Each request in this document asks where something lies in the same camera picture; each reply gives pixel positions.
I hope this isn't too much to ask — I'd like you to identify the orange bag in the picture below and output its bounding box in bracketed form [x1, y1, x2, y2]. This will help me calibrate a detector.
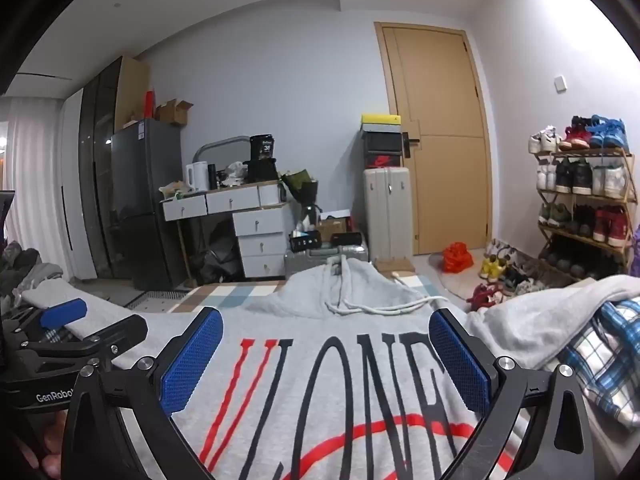
[442, 241, 474, 274]

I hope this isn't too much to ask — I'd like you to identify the yellow lid shoe box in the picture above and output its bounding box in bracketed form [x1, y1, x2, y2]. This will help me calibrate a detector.
[361, 113, 402, 134]

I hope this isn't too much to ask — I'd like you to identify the pile of loose shoes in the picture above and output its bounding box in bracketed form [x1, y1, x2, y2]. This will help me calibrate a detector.
[467, 240, 551, 311]

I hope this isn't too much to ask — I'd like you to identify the bamboo shoe rack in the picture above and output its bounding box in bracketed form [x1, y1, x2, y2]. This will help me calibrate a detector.
[530, 146, 637, 283]

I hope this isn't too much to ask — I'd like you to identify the white electric kettle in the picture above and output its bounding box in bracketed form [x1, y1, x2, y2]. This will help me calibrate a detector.
[186, 161, 209, 192]

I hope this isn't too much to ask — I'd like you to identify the white suitcase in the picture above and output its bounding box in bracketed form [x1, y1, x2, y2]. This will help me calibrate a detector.
[363, 167, 415, 266]

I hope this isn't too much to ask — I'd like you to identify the black bag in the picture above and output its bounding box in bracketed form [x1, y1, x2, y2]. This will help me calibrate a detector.
[192, 220, 246, 283]

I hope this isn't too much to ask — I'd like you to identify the white drawer desk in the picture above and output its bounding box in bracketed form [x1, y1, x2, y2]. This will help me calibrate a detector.
[161, 180, 296, 281]

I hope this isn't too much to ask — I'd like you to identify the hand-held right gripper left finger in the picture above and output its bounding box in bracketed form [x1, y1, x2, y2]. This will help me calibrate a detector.
[60, 306, 224, 480]

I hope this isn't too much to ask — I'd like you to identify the dark glass wardrobe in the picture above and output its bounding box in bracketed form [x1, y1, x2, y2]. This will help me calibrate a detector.
[60, 57, 151, 281]

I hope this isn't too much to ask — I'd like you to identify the black open box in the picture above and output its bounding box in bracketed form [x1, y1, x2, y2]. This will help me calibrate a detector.
[290, 232, 323, 253]

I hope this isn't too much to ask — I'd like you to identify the grey printed hoodie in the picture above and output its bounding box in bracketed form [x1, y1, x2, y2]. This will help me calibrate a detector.
[17, 256, 640, 480]

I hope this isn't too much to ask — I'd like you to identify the grey arched mirror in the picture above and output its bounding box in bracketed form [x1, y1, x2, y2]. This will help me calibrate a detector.
[192, 136, 251, 181]

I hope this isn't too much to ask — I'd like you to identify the small brown cardboard box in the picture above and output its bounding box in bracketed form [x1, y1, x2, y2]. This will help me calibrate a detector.
[317, 217, 351, 243]

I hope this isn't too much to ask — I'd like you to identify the open cardboard box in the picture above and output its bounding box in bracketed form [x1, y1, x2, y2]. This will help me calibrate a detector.
[155, 100, 194, 127]

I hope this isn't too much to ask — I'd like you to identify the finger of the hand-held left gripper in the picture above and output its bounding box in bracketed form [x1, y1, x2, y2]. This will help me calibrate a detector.
[20, 314, 149, 376]
[0, 298, 88, 346]

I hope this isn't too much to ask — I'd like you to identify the blue white plaid shirt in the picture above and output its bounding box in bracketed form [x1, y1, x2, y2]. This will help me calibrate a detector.
[557, 297, 640, 428]

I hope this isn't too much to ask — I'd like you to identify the white curtain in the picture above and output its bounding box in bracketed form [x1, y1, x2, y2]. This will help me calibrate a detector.
[0, 97, 66, 261]

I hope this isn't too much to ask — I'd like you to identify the pile of clothes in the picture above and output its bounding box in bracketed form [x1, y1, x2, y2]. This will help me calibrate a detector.
[0, 240, 63, 306]

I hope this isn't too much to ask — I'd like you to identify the silver suitcase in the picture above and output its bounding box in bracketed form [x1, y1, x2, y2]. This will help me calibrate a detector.
[284, 245, 371, 281]

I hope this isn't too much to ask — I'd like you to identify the flower bouquet dark wrap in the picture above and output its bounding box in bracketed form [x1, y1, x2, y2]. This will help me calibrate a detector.
[280, 170, 321, 226]

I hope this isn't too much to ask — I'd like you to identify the black shoe box red logo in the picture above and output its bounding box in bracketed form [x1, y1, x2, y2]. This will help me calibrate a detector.
[365, 152, 403, 170]

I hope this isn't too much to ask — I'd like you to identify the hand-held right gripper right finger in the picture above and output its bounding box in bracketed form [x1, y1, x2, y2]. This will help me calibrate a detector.
[428, 308, 593, 480]

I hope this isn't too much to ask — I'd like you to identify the person's left hand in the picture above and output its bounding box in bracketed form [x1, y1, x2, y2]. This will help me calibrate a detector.
[22, 407, 76, 480]

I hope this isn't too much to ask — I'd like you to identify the shoe rack with shoes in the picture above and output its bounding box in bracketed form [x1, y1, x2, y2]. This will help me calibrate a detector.
[529, 115, 633, 278]

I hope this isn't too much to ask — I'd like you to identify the checkered bed sheet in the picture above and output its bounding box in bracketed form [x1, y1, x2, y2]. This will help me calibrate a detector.
[127, 280, 301, 316]

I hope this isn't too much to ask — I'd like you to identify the dark grey shoe box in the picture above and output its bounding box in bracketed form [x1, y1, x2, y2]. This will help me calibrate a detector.
[361, 132, 403, 154]

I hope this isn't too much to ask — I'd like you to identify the wooden door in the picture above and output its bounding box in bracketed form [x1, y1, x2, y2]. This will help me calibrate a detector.
[375, 22, 493, 256]

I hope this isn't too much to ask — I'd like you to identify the grey refrigerator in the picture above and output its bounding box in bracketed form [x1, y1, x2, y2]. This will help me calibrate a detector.
[110, 119, 193, 291]

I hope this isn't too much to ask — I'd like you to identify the white crumpled bag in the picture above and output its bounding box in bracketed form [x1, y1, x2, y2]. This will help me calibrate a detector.
[220, 161, 249, 187]

